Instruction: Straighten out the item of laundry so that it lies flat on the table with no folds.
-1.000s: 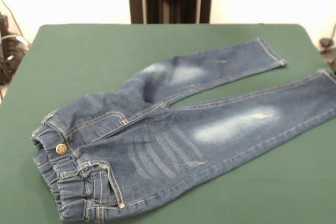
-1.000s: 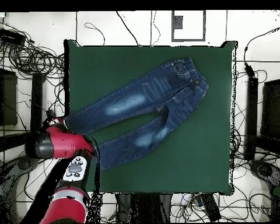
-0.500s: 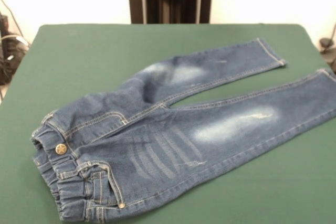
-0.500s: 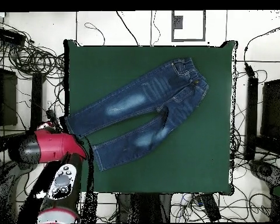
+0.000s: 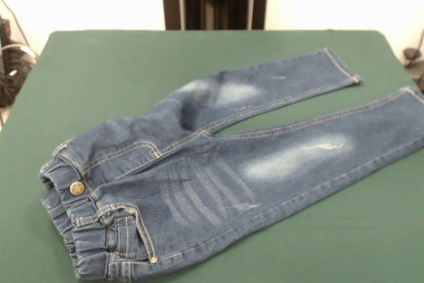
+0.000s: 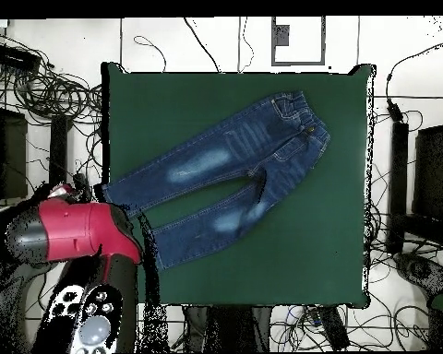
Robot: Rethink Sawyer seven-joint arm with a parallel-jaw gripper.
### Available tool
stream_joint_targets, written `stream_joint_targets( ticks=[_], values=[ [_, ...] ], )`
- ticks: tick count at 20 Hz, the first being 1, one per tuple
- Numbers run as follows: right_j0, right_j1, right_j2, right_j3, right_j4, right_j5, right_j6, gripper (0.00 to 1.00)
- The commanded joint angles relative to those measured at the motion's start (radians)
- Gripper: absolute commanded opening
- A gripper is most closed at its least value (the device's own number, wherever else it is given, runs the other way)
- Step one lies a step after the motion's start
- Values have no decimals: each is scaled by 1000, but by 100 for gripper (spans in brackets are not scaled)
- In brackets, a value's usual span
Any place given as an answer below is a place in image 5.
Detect blue denim jeans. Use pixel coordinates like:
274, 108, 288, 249
38, 47, 424, 283

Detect dark green table cloth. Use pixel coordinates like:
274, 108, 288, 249
0, 29, 424, 283

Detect black upright bar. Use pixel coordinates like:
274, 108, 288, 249
0, 19, 11, 48

